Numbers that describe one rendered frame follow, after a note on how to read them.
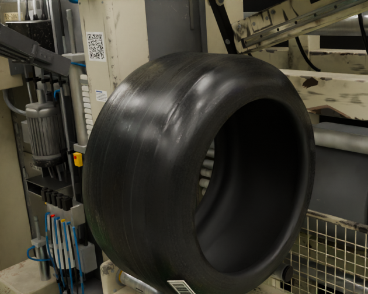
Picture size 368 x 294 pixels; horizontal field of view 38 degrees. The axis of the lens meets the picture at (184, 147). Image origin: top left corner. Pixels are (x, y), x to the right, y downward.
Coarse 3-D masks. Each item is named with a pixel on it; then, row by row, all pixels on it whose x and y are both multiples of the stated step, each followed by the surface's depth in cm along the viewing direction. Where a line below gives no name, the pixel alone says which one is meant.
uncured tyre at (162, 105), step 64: (192, 64) 115; (256, 64) 119; (128, 128) 110; (192, 128) 105; (256, 128) 153; (128, 192) 107; (192, 192) 106; (256, 192) 155; (128, 256) 115; (192, 256) 110; (256, 256) 143
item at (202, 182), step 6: (210, 150) 176; (210, 156) 176; (204, 162) 178; (210, 162) 176; (204, 168) 181; (210, 168) 176; (204, 174) 180; (210, 174) 178; (198, 180) 182; (204, 180) 181; (198, 186) 183; (204, 186) 180; (198, 192) 183; (204, 192) 183; (198, 198) 184; (198, 204) 184
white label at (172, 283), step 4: (172, 284) 111; (176, 284) 111; (180, 284) 110; (184, 284) 110; (176, 288) 112; (180, 288) 112; (184, 288) 111; (188, 288) 111; (180, 292) 113; (184, 292) 113; (188, 292) 112; (192, 292) 112
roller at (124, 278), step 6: (120, 276) 143; (126, 276) 141; (132, 276) 140; (126, 282) 141; (132, 282) 139; (138, 282) 138; (132, 288) 140; (138, 288) 138; (144, 288) 136; (150, 288) 135
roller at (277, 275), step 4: (280, 264) 141; (284, 264) 140; (280, 268) 140; (284, 268) 139; (288, 268) 139; (292, 268) 140; (276, 272) 140; (280, 272) 139; (284, 272) 139; (288, 272) 139; (292, 272) 141; (276, 276) 140; (280, 276) 139; (284, 276) 139; (288, 276) 140; (292, 276) 141; (284, 280) 139; (288, 280) 140
